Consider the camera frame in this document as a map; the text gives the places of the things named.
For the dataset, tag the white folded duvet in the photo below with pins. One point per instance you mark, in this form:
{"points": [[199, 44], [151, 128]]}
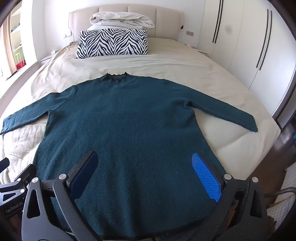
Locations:
{"points": [[120, 22]]}

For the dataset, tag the nightstand with papers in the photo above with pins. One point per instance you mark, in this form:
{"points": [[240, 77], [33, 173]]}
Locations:
{"points": [[196, 48]]}

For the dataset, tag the white wardrobe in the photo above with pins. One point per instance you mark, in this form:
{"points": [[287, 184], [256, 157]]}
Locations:
{"points": [[242, 34]]}

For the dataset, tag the white wall socket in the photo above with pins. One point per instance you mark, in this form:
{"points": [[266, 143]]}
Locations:
{"points": [[67, 35]]}

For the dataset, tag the chair with white mesh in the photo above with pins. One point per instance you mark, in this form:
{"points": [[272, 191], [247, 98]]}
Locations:
{"points": [[284, 201]]}

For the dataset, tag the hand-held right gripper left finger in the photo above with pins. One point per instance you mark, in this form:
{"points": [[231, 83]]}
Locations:
{"points": [[86, 171]]}

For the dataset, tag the beige wall socket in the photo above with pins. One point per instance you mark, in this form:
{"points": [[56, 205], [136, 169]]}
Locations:
{"points": [[190, 33]]}

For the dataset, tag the wooden bookshelf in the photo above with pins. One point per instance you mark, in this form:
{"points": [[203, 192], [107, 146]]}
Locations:
{"points": [[11, 34]]}

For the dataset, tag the beige upholstered headboard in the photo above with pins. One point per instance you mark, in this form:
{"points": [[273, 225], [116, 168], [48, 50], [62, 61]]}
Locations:
{"points": [[166, 20]]}

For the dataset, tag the red box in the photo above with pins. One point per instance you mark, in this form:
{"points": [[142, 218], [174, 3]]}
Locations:
{"points": [[20, 64]]}

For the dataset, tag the teal knit sweater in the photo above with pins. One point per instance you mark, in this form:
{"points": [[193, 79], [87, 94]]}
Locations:
{"points": [[138, 120]]}

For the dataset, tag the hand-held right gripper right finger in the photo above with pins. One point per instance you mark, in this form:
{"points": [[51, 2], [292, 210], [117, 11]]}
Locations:
{"points": [[205, 177]]}

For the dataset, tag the bed with beige sheet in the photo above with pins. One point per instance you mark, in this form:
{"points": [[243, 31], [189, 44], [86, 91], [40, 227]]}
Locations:
{"points": [[185, 67]]}

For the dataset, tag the zebra print pillow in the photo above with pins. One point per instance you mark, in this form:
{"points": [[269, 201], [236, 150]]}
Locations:
{"points": [[113, 44]]}

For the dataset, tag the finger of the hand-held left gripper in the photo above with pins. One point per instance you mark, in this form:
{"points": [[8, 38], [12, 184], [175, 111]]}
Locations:
{"points": [[26, 175], [4, 165]]}

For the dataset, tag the white nightstand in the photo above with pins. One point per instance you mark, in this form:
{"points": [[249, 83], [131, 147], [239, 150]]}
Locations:
{"points": [[47, 59]]}

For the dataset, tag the green stool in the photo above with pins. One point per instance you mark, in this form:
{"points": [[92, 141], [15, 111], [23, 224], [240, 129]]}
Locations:
{"points": [[17, 55]]}

